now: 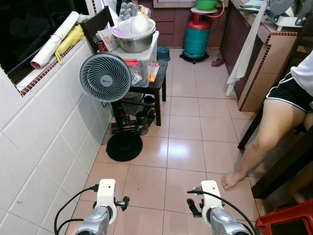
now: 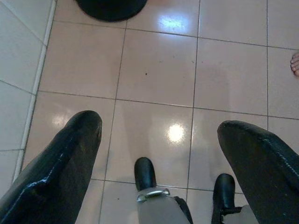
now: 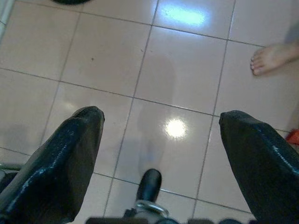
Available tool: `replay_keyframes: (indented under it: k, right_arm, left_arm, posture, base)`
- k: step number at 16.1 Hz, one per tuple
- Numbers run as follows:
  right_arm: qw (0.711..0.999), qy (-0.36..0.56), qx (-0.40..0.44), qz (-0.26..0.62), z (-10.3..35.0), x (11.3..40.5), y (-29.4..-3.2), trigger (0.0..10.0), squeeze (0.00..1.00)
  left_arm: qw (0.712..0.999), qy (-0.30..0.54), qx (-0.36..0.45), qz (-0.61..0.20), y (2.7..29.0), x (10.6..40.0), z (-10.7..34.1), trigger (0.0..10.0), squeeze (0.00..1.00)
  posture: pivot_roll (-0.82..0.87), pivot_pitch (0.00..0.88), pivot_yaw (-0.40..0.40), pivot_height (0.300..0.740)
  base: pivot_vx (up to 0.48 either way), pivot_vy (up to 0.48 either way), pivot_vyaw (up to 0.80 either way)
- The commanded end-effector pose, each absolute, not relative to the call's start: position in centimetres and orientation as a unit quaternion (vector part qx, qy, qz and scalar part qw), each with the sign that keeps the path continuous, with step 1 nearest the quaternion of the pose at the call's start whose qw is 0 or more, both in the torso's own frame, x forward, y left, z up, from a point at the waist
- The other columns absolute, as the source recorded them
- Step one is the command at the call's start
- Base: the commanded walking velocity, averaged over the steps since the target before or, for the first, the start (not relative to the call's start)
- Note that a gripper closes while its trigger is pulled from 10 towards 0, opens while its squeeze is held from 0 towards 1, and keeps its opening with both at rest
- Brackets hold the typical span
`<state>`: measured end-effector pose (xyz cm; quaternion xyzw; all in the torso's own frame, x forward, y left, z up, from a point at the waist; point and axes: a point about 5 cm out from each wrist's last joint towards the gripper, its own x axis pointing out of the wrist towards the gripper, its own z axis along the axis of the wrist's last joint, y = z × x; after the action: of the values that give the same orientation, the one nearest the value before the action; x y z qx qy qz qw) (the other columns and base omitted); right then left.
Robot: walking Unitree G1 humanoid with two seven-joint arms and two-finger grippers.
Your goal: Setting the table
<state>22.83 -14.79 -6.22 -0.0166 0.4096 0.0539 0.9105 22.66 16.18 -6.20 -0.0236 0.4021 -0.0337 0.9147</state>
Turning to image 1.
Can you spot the small green plastic stool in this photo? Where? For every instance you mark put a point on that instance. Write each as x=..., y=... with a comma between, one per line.
x=163, y=54

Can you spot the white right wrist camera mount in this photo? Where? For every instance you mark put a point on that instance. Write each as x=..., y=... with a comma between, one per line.
x=211, y=196

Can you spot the rolled white paper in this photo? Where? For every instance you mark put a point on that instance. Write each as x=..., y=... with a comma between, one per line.
x=55, y=40

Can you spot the green red gas cylinder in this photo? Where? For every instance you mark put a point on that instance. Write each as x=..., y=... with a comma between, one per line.
x=197, y=39

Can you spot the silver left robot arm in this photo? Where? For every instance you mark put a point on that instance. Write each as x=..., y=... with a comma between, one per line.
x=95, y=223

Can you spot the dark wooden chair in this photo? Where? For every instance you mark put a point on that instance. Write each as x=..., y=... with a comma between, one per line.
x=247, y=137

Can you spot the brown tiled kitchen counter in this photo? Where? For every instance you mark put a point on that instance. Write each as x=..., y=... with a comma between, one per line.
x=261, y=68

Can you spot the grey standing fan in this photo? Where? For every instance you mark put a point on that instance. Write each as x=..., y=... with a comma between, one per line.
x=105, y=77

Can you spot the white hanging towel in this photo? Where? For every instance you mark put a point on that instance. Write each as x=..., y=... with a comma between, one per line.
x=243, y=58

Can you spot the small dark side table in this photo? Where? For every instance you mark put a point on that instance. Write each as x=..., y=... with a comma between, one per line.
x=159, y=83

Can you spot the red plastic stool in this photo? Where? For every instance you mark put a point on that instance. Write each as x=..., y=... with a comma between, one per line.
x=286, y=220

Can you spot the white plastic bowl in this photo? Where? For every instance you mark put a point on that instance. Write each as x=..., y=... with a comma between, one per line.
x=139, y=24

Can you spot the seated person in black shorts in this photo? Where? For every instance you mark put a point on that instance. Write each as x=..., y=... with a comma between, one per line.
x=274, y=122

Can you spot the pink slipper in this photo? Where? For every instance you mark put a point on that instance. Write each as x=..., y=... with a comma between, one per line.
x=218, y=62

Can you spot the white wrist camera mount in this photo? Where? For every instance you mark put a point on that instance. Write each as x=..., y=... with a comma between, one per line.
x=106, y=196
x=211, y=196

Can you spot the clear plastic egg tray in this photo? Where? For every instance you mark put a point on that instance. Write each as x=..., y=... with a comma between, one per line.
x=128, y=11

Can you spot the green plastic basin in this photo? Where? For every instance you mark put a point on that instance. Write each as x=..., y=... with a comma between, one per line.
x=207, y=4

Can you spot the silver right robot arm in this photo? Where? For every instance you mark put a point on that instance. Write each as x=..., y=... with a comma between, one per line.
x=227, y=225

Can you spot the black grey floor appliance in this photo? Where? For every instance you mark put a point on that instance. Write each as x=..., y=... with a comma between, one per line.
x=134, y=122

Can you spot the brown wooden cabinet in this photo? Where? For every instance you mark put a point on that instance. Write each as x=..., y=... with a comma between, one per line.
x=168, y=27

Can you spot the clear plastic storage box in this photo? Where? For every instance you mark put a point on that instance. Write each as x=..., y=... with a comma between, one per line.
x=142, y=63

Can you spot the red white packet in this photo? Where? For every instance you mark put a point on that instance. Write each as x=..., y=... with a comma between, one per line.
x=106, y=39

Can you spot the dark glass window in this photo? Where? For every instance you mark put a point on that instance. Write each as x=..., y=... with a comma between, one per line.
x=29, y=29

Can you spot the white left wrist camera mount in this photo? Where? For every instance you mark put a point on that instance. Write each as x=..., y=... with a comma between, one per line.
x=106, y=196

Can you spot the yellow folded cloth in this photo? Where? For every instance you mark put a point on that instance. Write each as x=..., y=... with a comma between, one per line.
x=69, y=41

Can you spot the large steel bowl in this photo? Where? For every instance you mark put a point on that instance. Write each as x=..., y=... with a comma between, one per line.
x=133, y=43

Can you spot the black chair backrest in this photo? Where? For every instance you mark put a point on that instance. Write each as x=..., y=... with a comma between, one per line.
x=95, y=27

